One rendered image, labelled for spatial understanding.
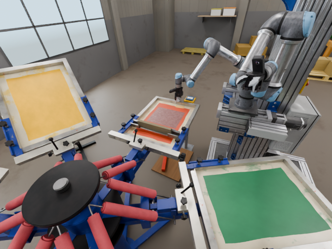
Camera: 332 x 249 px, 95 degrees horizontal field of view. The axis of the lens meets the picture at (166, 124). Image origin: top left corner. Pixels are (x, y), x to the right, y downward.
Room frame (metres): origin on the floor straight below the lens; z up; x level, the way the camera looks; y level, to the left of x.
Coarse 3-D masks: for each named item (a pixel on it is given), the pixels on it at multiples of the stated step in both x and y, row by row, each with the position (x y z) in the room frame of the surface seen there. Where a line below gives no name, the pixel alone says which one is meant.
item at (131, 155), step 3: (132, 150) 0.83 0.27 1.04; (135, 150) 0.83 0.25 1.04; (138, 150) 0.82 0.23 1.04; (129, 153) 0.80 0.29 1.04; (132, 153) 0.80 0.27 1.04; (135, 153) 0.79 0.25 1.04; (126, 156) 0.77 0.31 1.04; (129, 156) 0.77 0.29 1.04; (132, 156) 0.77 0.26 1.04; (135, 156) 0.78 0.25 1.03; (126, 159) 0.74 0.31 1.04; (129, 159) 0.74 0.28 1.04; (132, 159) 0.74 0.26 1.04; (135, 159) 0.77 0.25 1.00
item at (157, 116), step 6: (156, 108) 1.56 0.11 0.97; (162, 108) 1.55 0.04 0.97; (168, 108) 1.55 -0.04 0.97; (150, 114) 1.44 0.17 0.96; (156, 114) 1.43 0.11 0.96; (162, 114) 1.43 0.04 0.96; (144, 120) 1.33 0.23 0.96; (150, 120) 1.33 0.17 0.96; (156, 120) 1.32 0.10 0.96; (162, 120) 1.32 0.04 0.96; (138, 132) 1.13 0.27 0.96; (144, 132) 1.13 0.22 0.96; (150, 132) 1.13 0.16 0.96
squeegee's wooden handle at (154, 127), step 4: (140, 120) 1.19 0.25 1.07; (140, 124) 1.18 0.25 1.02; (144, 124) 1.16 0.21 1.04; (148, 124) 1.14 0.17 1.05; (152, 124) 1.12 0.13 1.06; (156, 124) 1.12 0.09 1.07; (148, 128) 1.14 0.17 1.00; (152, 128) 1.12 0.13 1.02; (156, 128) 1.10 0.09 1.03; (160, 128) 1.08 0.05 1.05; (164, 128) 1.06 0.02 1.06; (168, 128) 1.05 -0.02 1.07; (164, 132) 1.06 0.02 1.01; (168, 132) 1.04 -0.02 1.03
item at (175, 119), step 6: (174, 108) 1.54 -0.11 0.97; (180, 108) 1.54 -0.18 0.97; (168, 114) 1.43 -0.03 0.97; (174, 114) 1.42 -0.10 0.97; (180, 114) 1.42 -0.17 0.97; (186, 114) 1.41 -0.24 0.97; (168, 120) 1.32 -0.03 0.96; (174, 120) 1.31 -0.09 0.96; (180, 120) 1.31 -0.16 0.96; (168, 126) 1.21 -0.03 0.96; (174, 126) 1.20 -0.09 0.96; (156, 138) 1.04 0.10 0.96; (162, 138) 1.04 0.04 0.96; (168, 138) 1.03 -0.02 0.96
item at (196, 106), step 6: (156, 96) 1.79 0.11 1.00; (150, 102) 1.64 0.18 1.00; (174, 102) 1.65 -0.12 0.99; (180, 102) 1.62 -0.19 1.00; (186, 102) 1.61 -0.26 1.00; (144, 108) 1.51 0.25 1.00; (198, 108) 1.49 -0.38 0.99; (138, 114) 1.40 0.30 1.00; (192, 114) 1.36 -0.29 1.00; (192, 120) 1.28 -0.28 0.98; (132, 126) 1.23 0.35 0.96; (186, 126) 1.16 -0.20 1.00; (126, 132) 1.13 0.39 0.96; (138, 138) 1.01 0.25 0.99; (144, 138) 1.01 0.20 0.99; (156, 144) 0.93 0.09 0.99; (162, 144) 0.93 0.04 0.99
